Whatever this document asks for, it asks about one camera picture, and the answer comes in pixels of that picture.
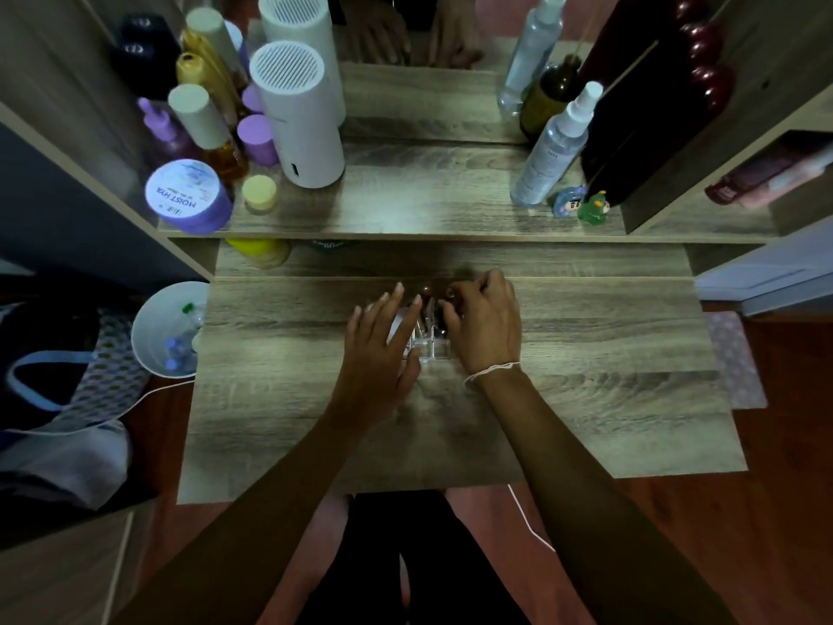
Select dark green diffuser bottle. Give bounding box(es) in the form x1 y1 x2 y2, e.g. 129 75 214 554
518 55 584 144

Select person's left hand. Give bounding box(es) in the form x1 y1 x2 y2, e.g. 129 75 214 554
327 282 425 428

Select purple dropper bottle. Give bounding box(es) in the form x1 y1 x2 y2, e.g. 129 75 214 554
137 97 199 170

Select small blue figurine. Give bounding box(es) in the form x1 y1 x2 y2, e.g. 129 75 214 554
552 184 588 219

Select white string bracelet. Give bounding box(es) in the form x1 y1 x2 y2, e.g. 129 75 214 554
463 361 523 388

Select dark round jar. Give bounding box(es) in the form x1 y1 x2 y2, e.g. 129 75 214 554
112 14 182 101

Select white drawer box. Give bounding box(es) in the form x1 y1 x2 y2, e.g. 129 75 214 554
693 214 833 317

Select patterned pink mat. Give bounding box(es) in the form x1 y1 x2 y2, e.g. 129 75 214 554
706 310 769 411

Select wooden vanity desk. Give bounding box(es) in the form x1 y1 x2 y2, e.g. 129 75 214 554
0 0 833 506

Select black bag with blue strap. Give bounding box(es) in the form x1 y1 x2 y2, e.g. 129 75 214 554
0 299 154 437

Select person's black trousers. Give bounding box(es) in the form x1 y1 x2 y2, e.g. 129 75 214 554
296 489 531 625

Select amber bottle with pale cap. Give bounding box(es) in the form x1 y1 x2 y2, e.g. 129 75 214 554
168 83 250 184

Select small yellow lidded jar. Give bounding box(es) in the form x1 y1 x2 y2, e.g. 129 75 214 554
241 174 279 214

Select purple lidded cream jar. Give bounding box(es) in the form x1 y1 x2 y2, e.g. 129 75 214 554
144 158 234 236

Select grey cloth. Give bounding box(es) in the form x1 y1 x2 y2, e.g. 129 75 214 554
0 419 134 511

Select clear bottle with blue cap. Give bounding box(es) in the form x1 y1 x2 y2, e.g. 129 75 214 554
163 322 204 375

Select white round bin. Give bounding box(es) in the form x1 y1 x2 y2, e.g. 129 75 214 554
131 281 210 379

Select small green figurine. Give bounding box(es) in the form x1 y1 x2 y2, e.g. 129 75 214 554
577 190 613 226

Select white cylindrical humidifier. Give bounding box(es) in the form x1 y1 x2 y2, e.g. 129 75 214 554
249 40 346 190

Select clear spray bottle white nozzle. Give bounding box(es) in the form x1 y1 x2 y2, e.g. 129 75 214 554
509 80 605 209

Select person's right hand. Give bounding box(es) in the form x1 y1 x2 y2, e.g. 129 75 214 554
437 268 525 385

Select person's right forearm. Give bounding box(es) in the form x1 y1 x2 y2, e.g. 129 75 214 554
465 367 739 625

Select mirror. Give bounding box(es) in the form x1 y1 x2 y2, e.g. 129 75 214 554
176 0 590 147

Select clear acrylic lipstick organizer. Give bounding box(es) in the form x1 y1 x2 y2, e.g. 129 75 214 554
388 299 453 364

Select purple capped bottle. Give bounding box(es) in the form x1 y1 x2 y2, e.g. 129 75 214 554
236 113 279 168

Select white cable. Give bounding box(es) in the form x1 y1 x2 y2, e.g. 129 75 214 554
506 483 558 554
0 374 196 438

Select person's left forearm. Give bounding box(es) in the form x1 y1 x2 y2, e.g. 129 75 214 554
107 403 394 625

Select dark red bead string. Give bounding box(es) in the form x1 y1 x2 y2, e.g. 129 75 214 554
670 0 738 118

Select golden yellow bottle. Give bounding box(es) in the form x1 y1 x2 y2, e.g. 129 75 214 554
176 52 240 127

